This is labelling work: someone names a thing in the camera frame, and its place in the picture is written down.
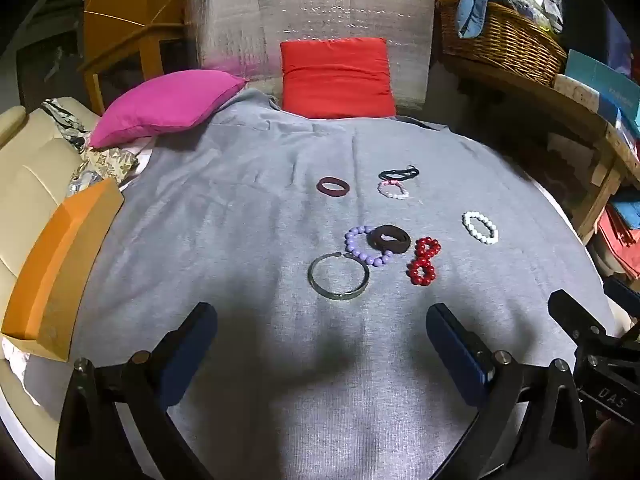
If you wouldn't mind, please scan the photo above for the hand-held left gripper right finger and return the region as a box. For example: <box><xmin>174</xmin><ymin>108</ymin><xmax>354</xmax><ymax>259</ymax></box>
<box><xmin>426</xmin><ymin>302</ymin><xmax>606</xmax><ymax>480</ymax></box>

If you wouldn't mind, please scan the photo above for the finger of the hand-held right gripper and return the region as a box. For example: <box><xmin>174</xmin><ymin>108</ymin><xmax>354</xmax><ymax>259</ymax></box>
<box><xmin>547</xmin><ymin>289</ymin><xmax>609</xmax><ymax>344</ymax></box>

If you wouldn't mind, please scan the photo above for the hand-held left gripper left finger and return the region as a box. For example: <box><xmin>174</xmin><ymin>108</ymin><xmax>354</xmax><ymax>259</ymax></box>
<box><xmin>55</xmin><ymin>301</ymin><xmax>218</xmax><ymax>480</ymax></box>

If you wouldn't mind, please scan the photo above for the pink bead bracelet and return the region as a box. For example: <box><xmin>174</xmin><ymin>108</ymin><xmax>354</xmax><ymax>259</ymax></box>
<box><xmin>377</xmin><ymin>179</ymin><xmax>411</xmax><ymax>200</ymax></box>

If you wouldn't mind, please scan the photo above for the grey blanket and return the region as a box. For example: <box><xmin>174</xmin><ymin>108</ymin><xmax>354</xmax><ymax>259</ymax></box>
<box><xmin>30</xmin><ymin>87</ymin><xmax>621</xmax><ymax>480</ymax></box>

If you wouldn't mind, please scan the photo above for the orange cardboard box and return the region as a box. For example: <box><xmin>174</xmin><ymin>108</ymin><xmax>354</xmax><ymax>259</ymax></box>
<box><xmin>0</xmin><ymin>177</ymin><xmax>126</xmax><ymax>363</ymax></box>

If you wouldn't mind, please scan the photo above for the patterned cloth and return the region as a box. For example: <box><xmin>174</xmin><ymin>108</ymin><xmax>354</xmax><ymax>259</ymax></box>
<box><xmin>40</xmin><ymin>97</ymin><xmax>141</xmax><ymax>196</ymax></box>

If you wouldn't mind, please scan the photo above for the wooden shelf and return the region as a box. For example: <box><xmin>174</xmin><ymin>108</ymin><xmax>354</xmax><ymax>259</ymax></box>
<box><xmin>435</xmin><ymin>50</ymin><xmax>640</xmax><ymax>246</ymax></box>

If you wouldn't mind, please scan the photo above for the teal box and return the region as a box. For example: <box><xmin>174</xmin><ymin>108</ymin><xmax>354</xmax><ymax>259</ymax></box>
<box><xmin>564</xmin><ymin>49</ymin><xmax>640</xmax><ymax>126</ymax></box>

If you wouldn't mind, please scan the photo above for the beige sofa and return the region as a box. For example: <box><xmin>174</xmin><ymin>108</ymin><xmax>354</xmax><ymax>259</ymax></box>
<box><xmin>0</xmin><ymin>97</ymin><xmax>101</xmax><ymax>461</ymax></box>

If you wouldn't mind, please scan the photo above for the pink pillow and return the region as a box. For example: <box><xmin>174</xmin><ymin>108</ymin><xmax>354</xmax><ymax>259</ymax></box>
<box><xmin>90</xmin><ymin>70</ymin><xmax>249</xmax><ymax>150</ymax></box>

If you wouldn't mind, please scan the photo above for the wicker basket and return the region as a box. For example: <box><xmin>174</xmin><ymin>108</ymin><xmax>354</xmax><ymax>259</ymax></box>
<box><xmin>439</xmin><ymin>0</ymin><xmax>568</xmax><ymax>88</ymax></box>

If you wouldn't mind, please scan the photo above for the red pillow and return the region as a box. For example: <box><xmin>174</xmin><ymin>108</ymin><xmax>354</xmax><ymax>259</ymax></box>
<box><xmin>280</xmin><ymin>36</ymin><xmax>397</xmax><ymax>120</ymax></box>

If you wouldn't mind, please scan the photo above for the blue cloth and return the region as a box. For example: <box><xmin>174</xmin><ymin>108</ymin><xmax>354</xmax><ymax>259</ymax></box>
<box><xmin>456</xmin><ymin>0</ymin><xmax>506</xmax><ymax>38</ymax></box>

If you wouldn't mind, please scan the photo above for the yellow wooden cabinet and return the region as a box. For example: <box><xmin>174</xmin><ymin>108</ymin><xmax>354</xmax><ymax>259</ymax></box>
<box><xmin>77</xmin><ymin>0</ymin><xmax>201</xmax><ymax>116</ymax></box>

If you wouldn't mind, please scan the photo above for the silver foil insulation panel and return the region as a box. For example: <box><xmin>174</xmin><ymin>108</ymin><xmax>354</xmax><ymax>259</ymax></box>
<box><xmin>185</xmin><ymin>0</ymin><xmax>436</xmax><ymax>113</ymax></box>

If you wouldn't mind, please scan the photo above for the red bead bracelet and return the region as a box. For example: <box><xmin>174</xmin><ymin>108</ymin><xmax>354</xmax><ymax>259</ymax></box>
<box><xmin>407</xmin><ymin>237</ymin><xmax>442</xmax><ymax>288</ymax></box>

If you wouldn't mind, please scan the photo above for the white bead bracelet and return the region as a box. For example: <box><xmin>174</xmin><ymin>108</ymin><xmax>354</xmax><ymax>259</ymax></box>
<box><xmin>461</xmin><ymin>211</ymin><xmax>499</xmax><ymax>246</ymax></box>

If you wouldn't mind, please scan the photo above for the brown hair tie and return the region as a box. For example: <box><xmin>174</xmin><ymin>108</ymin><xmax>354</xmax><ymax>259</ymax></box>
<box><xmin>367</xmin><ymin>225</ymin><xmax>412</xmax><ymax>253</ymax></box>

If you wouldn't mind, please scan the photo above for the purple bead bracelet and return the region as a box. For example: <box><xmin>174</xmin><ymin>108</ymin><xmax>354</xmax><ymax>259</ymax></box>
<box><xmin>345</xmin><ymin>225</ymin><xmax>393</xmax><ymax>267</ymax></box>

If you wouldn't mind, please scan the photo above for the black hair tie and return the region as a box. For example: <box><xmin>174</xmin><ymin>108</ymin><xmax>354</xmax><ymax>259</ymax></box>
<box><xmin>378</xmin><ymin>165</ymin><xmax>421</xmax><ymax>182</ymax></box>

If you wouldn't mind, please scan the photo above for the maroon hair tie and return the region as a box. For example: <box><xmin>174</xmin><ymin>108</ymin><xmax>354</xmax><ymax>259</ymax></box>
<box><xmin>316</xmin><ymin>176</ymin><xmax>351</xmax><ymax>197</ymax></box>

